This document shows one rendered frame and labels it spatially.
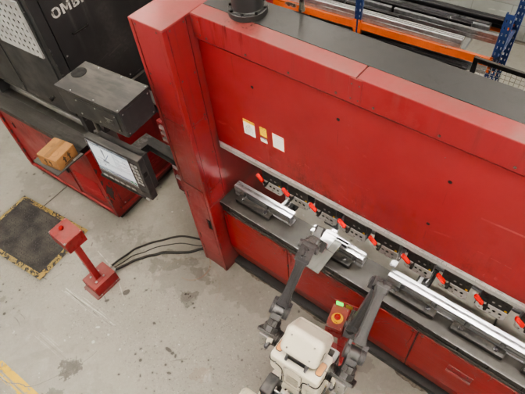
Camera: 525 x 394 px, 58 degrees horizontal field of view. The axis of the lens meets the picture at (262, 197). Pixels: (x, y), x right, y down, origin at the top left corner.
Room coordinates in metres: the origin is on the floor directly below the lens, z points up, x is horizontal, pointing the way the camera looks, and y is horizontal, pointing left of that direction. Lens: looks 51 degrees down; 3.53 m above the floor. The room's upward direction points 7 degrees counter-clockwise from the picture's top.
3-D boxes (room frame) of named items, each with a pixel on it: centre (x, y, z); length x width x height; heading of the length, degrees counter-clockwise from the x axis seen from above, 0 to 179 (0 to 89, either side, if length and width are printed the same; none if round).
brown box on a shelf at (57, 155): (2.67, 1.53, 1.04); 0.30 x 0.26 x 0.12; 50
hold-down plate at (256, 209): (2.02, 0.07, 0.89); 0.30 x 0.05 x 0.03; 46
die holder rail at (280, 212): (2.03, -0.01, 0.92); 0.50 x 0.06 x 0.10; 46
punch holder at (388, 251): (1.39, -0.67, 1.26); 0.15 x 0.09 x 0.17; 46
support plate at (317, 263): (1.54, -0.30, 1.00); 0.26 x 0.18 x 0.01; 136
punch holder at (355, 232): (1.53, -0.53, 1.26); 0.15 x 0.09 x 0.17; 46
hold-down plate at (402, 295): (1.19, -0.80, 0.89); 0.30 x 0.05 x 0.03; 46
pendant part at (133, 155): (2.09, 0.83, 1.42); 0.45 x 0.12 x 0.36; 52
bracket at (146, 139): (2.35, 0.72, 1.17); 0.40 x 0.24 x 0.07; 46
